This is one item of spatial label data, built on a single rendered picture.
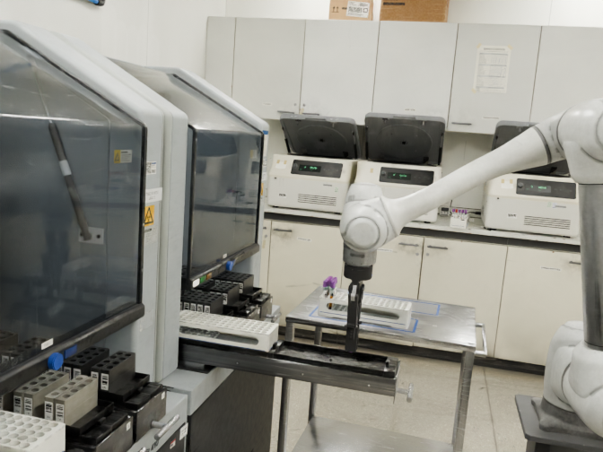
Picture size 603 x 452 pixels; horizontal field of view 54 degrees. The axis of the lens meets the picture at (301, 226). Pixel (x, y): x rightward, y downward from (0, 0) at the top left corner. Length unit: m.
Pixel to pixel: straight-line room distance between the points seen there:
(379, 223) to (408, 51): 2.93
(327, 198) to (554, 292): 1.53
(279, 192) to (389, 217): 2.69
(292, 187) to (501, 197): 1.33
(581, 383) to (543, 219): 2.46
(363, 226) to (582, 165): 0.48
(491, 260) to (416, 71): 1.34
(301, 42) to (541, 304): 2.35
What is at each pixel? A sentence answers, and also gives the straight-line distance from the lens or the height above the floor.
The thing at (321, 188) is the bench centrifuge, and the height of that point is 1.06.
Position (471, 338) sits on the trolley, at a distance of 1.93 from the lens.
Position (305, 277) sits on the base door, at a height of 0.45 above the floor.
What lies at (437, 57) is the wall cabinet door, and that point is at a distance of 4.14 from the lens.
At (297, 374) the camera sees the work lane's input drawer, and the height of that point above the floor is 0.77.
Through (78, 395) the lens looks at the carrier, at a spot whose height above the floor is 0.87.
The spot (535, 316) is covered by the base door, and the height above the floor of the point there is 0.39.
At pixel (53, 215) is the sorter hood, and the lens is 1.11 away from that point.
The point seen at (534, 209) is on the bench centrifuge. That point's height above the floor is 1.06.
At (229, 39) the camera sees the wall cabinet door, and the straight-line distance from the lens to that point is 4.45.
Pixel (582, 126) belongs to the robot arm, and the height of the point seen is 1.46.
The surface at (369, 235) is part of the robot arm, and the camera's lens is 1.30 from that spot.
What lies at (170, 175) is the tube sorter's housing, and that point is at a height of 1.28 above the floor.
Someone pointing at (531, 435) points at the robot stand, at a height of 0.70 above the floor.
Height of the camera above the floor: 1.41
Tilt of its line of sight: 9 degrees down
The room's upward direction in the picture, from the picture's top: 4 degrees clockwise
